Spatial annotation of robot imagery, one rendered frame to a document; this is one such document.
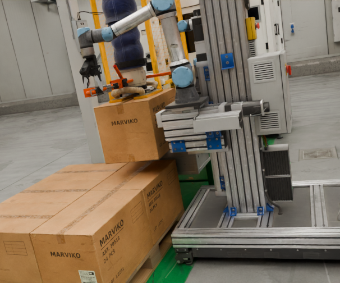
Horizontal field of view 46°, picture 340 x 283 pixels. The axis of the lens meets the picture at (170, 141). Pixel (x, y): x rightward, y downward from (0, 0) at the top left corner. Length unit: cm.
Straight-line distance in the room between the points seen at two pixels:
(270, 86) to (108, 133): 110
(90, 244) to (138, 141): 85
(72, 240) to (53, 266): 23
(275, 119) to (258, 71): 31
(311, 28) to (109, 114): 941
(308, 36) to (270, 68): 924
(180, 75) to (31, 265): 133
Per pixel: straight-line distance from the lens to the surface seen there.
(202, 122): 226
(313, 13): 1164
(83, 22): 420
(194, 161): 305
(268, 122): 248
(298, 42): 1165
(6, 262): 254
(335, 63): 1157
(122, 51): 281
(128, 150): 269
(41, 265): 237
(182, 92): 239
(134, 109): 260
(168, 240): 300
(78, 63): 417
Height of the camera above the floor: 138
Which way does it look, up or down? 13 degrees down
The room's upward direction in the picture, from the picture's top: 10 degrees counter-clockwise
